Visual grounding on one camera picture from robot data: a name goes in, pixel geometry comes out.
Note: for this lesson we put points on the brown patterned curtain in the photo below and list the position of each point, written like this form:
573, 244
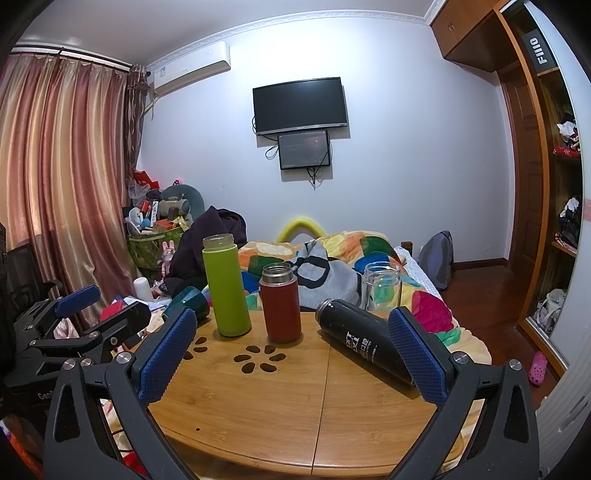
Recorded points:
137, 120

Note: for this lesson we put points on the white plastic bottle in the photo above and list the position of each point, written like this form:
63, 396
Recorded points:
143, 288

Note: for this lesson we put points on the dark purple jacket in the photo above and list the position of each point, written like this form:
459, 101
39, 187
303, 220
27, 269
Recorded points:
203, 230

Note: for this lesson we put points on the black thermos cup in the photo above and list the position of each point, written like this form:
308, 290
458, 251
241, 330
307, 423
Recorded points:
355, 339

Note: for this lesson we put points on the black mesh chair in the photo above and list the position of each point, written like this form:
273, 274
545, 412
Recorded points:
23, 277

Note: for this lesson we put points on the pink striped curtain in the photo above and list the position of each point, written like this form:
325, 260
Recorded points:
60, 175

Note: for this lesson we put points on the dark teal plastic cup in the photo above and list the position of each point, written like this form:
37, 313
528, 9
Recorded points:
191, 300

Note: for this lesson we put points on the pink slipper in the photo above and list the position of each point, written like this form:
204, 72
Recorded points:
538, 368

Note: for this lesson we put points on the red bag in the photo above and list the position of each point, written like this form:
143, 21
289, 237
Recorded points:
144, 180

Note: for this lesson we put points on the grey backpack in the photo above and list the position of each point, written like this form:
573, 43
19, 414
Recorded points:
438, 261

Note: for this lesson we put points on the white handbag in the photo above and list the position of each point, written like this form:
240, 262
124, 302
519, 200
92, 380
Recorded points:
550, 309

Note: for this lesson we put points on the clear glass cup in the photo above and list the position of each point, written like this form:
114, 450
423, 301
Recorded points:
379, 290

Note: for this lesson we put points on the red thermos cup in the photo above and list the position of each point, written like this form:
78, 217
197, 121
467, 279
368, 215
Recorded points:
280, 309

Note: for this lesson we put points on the wall-mounted black television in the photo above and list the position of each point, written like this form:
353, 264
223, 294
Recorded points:
300, 105

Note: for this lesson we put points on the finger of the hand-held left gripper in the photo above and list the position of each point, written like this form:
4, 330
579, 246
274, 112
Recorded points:
76, 301
127, 318

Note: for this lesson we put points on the small black wall monitor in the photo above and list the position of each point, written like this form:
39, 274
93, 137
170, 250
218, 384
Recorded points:
304, 150

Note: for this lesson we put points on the colourful patchwork blanket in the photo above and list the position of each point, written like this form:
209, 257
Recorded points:
425, 309

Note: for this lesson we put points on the grey and black sweater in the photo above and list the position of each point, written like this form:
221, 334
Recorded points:
323, 272

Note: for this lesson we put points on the green tall cup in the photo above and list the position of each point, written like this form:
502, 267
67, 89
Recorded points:
226, 290

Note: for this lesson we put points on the striped bed sheet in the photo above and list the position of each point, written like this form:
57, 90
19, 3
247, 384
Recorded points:
415, 272

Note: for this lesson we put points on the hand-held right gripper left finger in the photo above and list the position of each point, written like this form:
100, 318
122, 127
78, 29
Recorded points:
164, 357

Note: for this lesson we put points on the yellow curved pillow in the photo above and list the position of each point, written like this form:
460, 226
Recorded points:
300, 225

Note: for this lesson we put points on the wooden wardrobe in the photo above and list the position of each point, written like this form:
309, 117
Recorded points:
531, 184

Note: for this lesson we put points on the green plush toy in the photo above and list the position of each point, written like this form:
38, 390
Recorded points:
182, 198

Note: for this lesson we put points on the pink bunny toy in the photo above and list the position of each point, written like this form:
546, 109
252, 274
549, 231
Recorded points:
167, 254

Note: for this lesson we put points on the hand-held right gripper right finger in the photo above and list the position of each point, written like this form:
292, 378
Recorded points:
420, 357

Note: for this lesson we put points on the round wooden folding table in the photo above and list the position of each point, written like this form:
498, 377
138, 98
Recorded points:
277, 406

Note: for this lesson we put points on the green storage basket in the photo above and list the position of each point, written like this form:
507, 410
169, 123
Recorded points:
147, 251

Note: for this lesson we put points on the white air conditioner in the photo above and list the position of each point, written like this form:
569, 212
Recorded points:
189, 69

